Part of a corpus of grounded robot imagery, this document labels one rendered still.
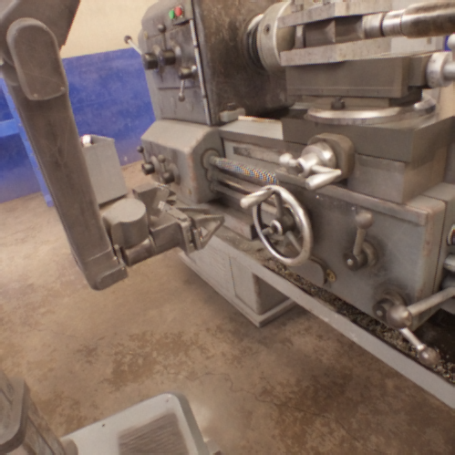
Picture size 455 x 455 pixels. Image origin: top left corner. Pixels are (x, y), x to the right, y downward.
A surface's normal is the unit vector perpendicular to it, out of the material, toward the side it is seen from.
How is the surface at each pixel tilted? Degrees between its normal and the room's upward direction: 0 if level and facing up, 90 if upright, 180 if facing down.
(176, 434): 0
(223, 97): 90
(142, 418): 0
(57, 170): 113
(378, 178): 90
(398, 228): 90
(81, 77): 90
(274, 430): 0
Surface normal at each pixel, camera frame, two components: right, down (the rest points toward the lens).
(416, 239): -0.83, 0.36
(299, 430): -0.14, -0.88
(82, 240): 0.58, 0.55
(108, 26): 0.54, 0.31
